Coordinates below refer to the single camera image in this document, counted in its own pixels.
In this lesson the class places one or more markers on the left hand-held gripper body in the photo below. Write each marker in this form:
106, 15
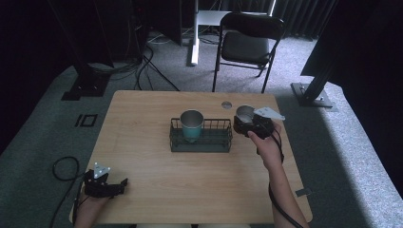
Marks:
98, 183

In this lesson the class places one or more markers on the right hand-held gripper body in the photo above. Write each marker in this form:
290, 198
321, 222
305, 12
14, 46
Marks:
263, 123

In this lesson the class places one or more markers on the black steel-lined cup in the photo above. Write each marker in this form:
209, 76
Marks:
244, 114

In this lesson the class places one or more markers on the teal steel-lined cup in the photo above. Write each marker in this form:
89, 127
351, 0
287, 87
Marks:
191, 125

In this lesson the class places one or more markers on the person's left hand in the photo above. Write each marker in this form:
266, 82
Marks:
93, 202

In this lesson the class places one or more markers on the person's right hand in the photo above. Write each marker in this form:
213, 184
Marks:
269, 148

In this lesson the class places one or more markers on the round grey table grommet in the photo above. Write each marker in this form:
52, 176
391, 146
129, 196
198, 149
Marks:
226, 105

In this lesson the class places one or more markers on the black folding chair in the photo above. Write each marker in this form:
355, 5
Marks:
245, 47

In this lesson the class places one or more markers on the grey tape strip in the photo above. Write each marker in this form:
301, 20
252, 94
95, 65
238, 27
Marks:
303, 192

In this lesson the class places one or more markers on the black stand base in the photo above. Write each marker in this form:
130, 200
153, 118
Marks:
87, 85

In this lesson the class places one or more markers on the metal stand with base plate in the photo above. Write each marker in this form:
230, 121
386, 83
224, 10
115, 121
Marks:
312, 95

